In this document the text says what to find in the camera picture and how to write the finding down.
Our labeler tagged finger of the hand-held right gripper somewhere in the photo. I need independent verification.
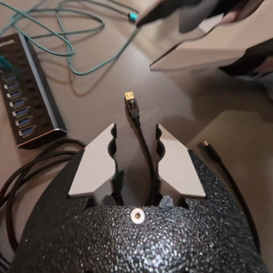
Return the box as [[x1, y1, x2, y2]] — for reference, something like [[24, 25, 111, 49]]
[[136, 0, 214, 34], [149, 12, 273, 72]]

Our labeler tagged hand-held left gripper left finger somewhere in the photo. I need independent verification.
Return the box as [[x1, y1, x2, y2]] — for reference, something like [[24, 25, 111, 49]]
[[68, 123, 125, 206]]

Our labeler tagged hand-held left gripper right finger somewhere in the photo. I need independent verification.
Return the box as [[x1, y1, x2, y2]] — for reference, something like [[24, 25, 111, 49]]
[[152, 124, 206, 207]]

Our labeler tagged teal braided usb cable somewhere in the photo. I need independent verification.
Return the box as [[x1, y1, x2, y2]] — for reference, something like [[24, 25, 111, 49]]
[[0, 0, 139, 76]]

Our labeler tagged black usb cable gold plug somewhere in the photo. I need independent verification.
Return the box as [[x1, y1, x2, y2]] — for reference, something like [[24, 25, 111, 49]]
[[124, 91, 156, 205]]

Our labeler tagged black multiport usb hub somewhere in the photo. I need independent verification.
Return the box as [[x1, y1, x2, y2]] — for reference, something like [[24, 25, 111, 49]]
[[0, 32, 67, 150]]

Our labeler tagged person's right hand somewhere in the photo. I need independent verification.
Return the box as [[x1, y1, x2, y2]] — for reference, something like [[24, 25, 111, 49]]
[[221, 9, 241, 24]]

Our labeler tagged black cable small plug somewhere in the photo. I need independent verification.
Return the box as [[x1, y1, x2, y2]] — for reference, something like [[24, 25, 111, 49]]
[[198, 140, 261, 253]]

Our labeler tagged black hub cable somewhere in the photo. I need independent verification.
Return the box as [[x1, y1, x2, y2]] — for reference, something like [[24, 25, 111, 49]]
[[0, 138, 87, 205], [0, 150, 79, 269]]

